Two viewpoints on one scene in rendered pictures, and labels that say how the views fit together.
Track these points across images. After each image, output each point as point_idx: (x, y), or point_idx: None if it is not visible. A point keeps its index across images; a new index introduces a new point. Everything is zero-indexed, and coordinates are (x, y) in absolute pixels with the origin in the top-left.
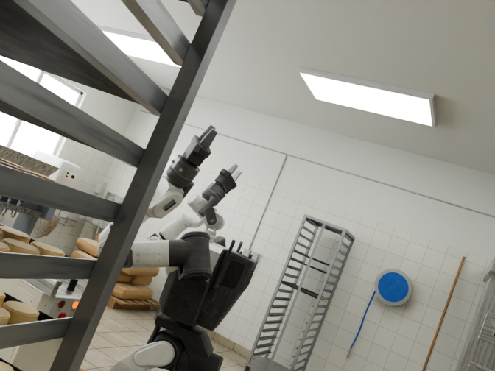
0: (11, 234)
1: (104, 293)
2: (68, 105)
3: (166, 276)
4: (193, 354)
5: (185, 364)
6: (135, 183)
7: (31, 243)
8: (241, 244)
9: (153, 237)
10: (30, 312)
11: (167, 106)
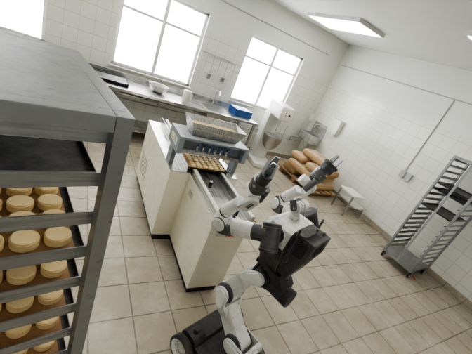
0: None
1: (73, 348)
2: None
3: None
4: (274, 286)
5: (270, 289)
6: (78, 296)
7: None
8: (323, 221)
9: (275, 198)
10: (44, 344)
11: (86, 253)
